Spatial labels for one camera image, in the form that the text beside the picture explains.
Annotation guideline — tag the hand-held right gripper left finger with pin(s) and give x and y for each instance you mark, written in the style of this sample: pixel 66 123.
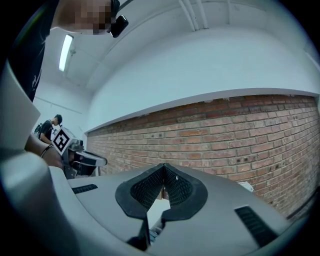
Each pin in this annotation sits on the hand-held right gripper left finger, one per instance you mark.
pixel 135 192

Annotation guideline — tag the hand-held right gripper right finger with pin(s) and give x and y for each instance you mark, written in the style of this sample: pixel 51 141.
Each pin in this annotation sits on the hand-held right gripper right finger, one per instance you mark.
pixel 185 192

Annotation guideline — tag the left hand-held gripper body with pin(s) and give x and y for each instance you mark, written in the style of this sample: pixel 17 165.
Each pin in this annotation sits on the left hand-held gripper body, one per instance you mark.
pixel 61 140

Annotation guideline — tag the person's left forearm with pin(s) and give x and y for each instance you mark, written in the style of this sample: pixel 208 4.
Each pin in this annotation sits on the person's left forearm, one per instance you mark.
pixel 37 147

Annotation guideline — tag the black wrist band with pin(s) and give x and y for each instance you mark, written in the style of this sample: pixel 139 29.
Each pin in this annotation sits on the black wrist band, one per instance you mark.
pixel 47 150

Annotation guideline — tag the small wooden organizer box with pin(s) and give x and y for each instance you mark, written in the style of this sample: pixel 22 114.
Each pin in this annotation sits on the small wooden organizer box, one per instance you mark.
pixel 165 195

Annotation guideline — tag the white square table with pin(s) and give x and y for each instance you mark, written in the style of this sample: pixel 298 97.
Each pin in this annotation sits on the white square table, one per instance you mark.
pixel 157 212

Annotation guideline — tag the white tissue packet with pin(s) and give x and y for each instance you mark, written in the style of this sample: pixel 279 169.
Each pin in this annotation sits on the white tissue packet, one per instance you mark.
pixel 246 186

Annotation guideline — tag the long ceiling light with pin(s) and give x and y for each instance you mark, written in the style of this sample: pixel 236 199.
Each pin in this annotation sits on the long ceiling light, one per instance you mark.
pixel 65 52

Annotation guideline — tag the person's black shirt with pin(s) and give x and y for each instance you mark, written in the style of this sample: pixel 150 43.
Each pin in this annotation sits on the person's black shirt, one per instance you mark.
pixel 30 50

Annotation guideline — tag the person's face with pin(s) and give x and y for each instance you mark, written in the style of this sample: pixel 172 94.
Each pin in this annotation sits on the person's face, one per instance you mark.
pixel 85 17

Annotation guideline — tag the white ceiling pipe bundle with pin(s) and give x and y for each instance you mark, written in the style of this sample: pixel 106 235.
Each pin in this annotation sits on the white ceiling pipe bundle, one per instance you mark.
pixel 195 15

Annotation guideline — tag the black head-mounted camera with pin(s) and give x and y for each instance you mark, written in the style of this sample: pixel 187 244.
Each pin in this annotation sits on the black head-mounted camera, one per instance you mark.
pixel 118 25

